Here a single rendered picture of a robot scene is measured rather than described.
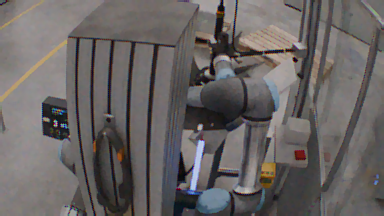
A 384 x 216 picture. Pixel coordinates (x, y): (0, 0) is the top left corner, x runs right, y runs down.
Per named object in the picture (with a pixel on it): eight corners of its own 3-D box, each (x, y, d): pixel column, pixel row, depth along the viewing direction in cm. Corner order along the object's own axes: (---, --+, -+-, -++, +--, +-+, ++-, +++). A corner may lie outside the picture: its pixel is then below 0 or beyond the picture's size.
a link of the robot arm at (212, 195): (190, 207, 160) (194, 187, 152) (223, 204, 164) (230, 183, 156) (197, 227, 151) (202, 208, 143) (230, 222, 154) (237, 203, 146)
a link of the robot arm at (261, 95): (220, 210, 162) (232, 73, 147) (253, 204, 166) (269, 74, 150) (229, 222, 151) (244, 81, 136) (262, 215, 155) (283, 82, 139)
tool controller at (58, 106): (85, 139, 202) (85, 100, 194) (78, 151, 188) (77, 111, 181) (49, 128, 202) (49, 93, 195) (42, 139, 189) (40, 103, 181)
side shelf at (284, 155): (304, 131, 259) (305, 128, 257) (306, 167, 230) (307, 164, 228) (274, 127, 259) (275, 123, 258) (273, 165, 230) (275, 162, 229)
